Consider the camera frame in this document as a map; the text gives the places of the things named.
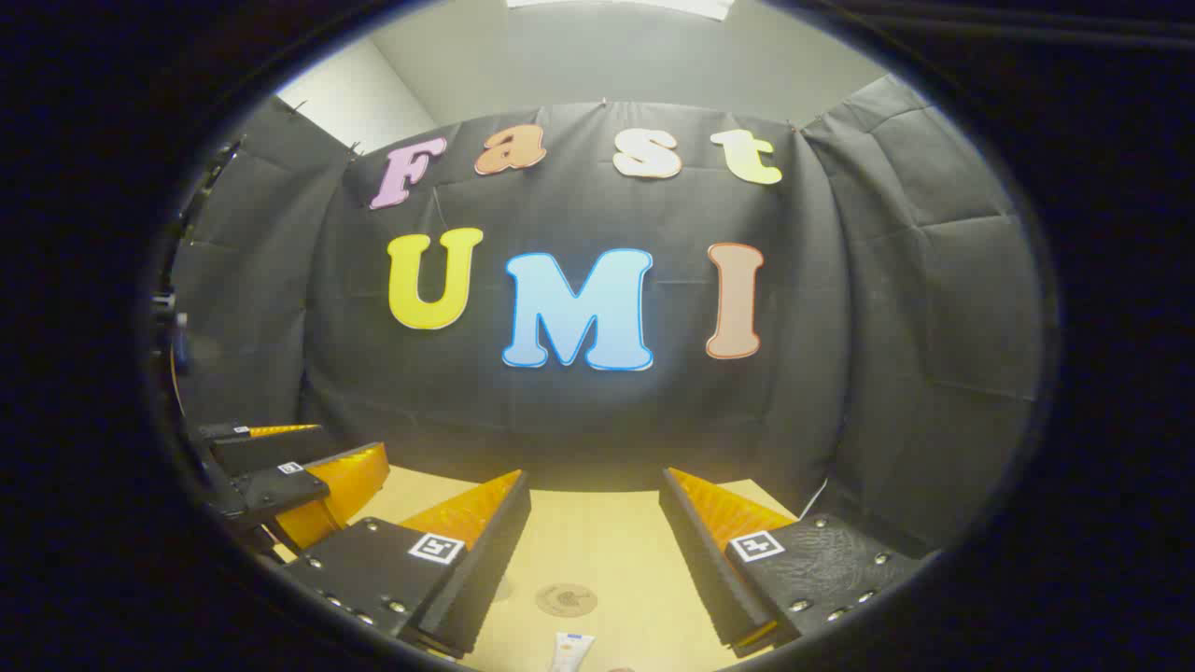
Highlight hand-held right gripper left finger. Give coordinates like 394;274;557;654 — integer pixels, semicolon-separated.
278;469;532;660

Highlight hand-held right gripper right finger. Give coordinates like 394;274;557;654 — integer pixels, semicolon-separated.
658;467;927;658

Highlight round wooden coaster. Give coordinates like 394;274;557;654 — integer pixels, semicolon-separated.
535;582;598;618

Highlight white toothpaste tube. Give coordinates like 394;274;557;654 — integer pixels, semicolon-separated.
549;632;596;672

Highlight light wooden desktop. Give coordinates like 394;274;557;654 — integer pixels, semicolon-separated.
271;465;804;672

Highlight black backdrop cloth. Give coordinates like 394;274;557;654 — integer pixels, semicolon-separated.
168;75;1047;561

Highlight ceiling light panel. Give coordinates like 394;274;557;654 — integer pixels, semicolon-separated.
504;0;737;21

